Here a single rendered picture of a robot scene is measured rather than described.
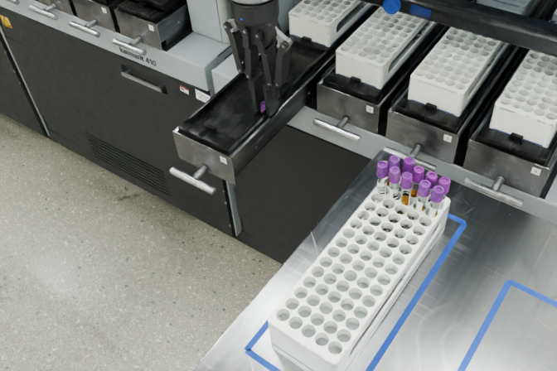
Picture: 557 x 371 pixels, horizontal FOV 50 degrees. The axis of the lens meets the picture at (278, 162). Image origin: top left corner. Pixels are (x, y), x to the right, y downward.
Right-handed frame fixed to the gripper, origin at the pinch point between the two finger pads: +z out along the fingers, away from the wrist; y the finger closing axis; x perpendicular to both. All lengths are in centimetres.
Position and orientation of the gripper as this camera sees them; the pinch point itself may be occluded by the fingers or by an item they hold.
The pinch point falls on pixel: (264, 94)
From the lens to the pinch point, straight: 107.4
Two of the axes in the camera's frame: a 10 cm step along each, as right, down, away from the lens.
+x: -5.6, 6.1, -5.5
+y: -8.2, -3.7, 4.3
